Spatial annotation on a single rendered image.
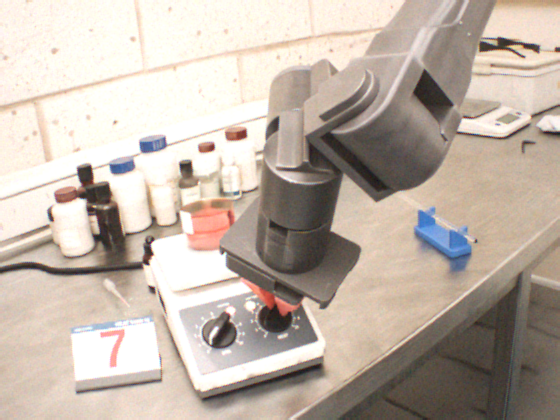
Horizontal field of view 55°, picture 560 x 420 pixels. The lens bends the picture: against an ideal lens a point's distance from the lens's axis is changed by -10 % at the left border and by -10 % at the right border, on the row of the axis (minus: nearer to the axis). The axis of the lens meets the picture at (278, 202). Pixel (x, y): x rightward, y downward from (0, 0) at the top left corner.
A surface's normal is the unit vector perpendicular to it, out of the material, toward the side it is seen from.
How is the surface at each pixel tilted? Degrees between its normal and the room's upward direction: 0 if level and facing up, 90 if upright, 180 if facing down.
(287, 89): 32
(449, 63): 83
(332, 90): 43
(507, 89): 93
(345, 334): 0
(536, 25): 90
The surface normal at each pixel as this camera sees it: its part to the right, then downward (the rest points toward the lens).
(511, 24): -0.75, 0.30
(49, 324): -0.11, -0.93
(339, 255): 0.07, -0.66
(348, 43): 0.66, 0.20
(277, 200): -0.55, 0.60
